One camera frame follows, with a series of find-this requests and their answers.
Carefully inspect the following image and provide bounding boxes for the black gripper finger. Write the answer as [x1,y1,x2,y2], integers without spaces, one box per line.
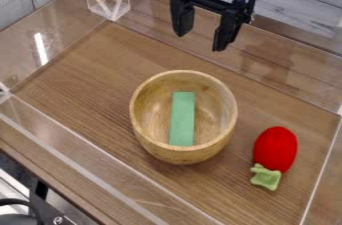
[213,10,242,51]
[170,0,196,37]

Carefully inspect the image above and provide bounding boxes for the green rectangular block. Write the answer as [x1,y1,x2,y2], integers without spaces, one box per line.
[169,92,196,147]

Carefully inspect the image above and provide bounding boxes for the light wooden bowl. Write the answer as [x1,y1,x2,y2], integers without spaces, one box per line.
[130,70,238,165]

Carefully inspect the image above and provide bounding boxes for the clear acrylic tray walls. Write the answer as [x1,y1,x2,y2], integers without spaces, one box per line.
[0,0,342,225]

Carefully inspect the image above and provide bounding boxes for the red plush strawberry toy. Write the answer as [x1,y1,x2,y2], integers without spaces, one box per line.
[250,126,299,191]

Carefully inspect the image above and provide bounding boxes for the black metal table frame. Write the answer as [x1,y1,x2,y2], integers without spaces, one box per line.
[0,160,82,225]

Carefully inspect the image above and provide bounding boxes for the black cable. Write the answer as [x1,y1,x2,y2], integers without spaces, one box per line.
[0,198,35,213]

